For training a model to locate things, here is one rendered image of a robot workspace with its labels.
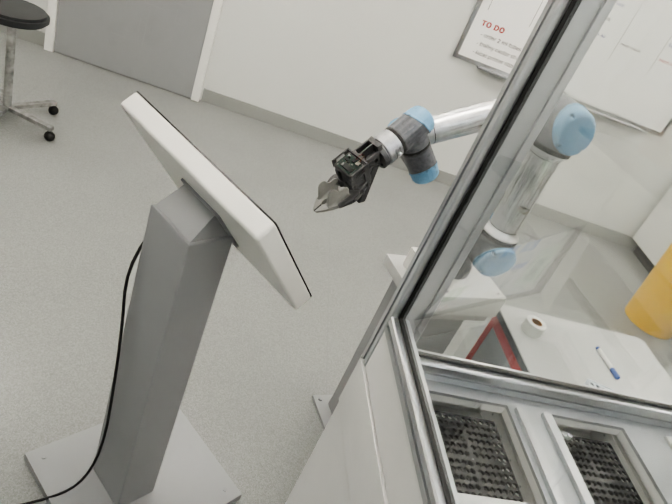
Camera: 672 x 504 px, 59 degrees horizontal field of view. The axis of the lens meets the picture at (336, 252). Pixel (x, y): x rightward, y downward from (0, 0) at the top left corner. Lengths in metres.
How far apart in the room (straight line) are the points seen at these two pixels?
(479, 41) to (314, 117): 1.32
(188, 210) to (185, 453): 1.04
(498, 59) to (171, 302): 3.65
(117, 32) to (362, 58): 1.74
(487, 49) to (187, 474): 3.54
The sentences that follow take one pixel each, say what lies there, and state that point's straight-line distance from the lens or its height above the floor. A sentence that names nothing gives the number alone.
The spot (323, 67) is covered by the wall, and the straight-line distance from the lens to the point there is 4.53.
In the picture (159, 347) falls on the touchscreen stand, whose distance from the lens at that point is 1.46.
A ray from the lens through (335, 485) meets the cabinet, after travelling 1.32.
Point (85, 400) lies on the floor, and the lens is 2.27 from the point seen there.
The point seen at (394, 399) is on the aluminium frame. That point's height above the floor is 1.03.
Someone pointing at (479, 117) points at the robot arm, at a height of 1.35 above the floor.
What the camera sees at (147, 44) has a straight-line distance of 4.64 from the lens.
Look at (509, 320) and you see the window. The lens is 0.84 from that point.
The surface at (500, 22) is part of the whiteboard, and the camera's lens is 4.57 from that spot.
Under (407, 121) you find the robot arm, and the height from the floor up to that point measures 1.33.
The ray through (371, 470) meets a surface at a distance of 1.14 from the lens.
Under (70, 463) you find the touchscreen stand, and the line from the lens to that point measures 2.07.
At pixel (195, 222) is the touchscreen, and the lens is 1.29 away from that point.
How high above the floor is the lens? 1.75
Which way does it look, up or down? 31 degrees down
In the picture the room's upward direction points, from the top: 24 degrees clockwise
